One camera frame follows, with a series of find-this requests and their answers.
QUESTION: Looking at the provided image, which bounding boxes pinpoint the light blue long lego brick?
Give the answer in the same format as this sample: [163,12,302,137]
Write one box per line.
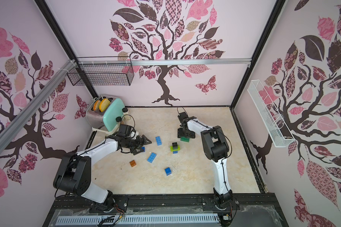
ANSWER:
[147,152,157,163]

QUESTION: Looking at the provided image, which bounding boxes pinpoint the black wire basket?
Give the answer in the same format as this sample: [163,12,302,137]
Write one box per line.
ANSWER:
[67,56,135,86]

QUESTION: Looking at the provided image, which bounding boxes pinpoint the blue small lego brick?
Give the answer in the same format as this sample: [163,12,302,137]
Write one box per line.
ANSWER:
[165,167,172,176]

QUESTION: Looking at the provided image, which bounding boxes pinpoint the lime green lego brick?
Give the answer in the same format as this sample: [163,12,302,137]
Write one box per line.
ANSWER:
[170,145,181,152]

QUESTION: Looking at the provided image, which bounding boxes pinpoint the aluminium rail left wall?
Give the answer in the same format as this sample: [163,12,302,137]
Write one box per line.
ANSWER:
[0,60,75,154]

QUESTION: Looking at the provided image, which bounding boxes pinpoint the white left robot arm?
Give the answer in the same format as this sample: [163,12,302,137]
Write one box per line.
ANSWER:
[53,124,152,212]

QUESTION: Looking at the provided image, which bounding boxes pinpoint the mint green toaster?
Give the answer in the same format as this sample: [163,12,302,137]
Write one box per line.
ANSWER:
[85,95,125,135]

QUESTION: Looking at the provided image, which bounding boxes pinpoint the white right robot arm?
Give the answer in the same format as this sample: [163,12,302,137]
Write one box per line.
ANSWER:
[177,111,233,210]

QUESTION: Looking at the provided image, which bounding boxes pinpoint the black corner frame post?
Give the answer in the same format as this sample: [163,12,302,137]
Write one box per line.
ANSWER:
[230,0,287,110]

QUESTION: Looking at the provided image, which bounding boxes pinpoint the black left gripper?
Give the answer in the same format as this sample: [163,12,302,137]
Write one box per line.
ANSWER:
[123,135,152,155]

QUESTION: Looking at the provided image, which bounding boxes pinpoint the white wire shelf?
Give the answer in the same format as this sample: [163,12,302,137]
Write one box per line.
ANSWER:
[247,80,296,148]

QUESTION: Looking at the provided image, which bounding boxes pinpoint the aluminium rail wall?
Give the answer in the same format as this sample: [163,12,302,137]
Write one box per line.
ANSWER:
[0,60,75,154]
[79,58,252,66]

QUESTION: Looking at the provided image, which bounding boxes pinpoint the brown square lego brick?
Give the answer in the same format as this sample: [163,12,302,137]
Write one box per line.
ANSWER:
[130,160,136,167]

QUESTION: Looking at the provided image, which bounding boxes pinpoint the white cable duct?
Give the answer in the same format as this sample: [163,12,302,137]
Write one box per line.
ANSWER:
[54,213,219,227]

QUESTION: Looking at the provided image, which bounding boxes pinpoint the small dark green lego brick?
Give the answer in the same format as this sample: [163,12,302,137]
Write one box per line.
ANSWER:
[181,137,190,142]

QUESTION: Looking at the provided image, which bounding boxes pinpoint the aluminium rail back wall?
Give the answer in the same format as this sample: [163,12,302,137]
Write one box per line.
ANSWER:
[79,58,252,66]

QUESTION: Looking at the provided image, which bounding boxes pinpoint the pale spice jar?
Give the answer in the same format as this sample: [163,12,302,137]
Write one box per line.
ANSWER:
[122,107,131,121]

